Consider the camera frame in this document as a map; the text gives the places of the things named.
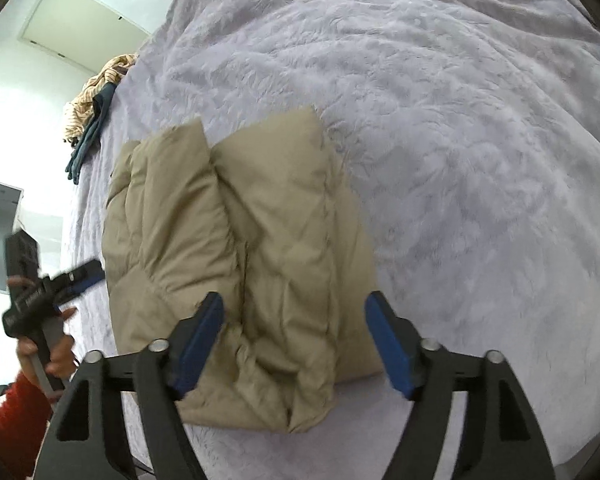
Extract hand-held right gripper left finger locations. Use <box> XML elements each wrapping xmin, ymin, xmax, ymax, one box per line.
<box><xmin>32</xmin><ymin>291</ymin><xmax>226</xmax><ymax>480</ymax></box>

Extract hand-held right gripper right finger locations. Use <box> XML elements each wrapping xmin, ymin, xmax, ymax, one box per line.
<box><xmin>364</xmin><ymin>290</ymin><xmax>556</xmax><ymax>480</ymax></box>

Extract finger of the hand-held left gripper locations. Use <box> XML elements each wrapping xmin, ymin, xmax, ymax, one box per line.
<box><xmin>55</xmin><ymin>259</ymin><xmax>106</xmax><ymax>307</ymax></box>

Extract beige puffer jacket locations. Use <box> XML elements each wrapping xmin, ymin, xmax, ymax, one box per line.
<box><xmin>102</xmin><ymin>105</ymin><xmax>386</xmax><ymax>436</ymax></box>

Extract person's left forearm red sleeve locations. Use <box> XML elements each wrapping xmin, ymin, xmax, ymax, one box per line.
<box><xmin>0</xmin><ymin>371</ymin><xmax>57</xmax><ymax>480</ymax></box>

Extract person's left hand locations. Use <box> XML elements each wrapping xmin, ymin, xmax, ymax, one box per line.
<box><xmin>7</xmin><ymin>275</ymin><xmax>79</xmax><ymax>389</ymax></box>

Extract teal cloth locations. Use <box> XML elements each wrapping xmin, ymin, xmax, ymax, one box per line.
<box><xmin>66</xmin><ymin>82</ymin><xmax>119</xmax><ymax>186</ymax></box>

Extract orange striped cloth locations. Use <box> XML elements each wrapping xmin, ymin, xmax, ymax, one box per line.
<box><xmin>62</xmin><ymin>52</ymin><xmax>139</xmax><ymax>147</ymax></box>

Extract lilac fleece blanket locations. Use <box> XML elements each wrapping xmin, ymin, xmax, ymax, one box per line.
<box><xmin>62</xmin><ymin>0</ymin><xmax>600</xmax><ymax>467</ymax></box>

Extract cream door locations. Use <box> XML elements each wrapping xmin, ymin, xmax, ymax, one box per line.
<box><xmin>20</xmin><ymin>0</ymin><xmax>152</xmax><ymax>72</ymax></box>

